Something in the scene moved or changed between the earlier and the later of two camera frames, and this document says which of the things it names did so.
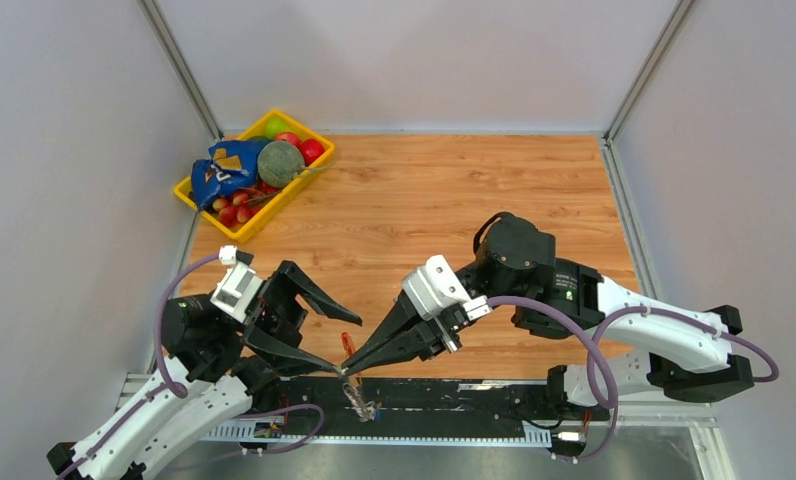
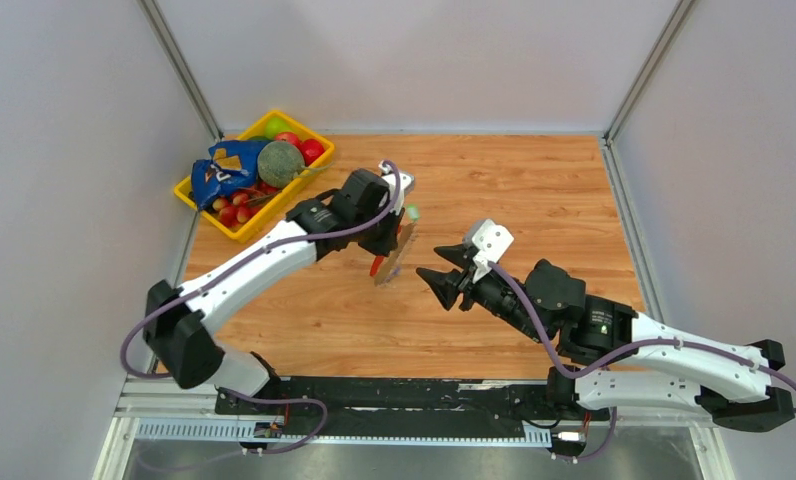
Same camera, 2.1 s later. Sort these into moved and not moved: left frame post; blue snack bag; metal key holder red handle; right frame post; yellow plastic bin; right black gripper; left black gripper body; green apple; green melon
Moved: right black gripper; left black gripper body; metal key holder red handle
Not moved: blue snack bag; green melon; yellow plastic bin; right frame post; green apple; left frame post
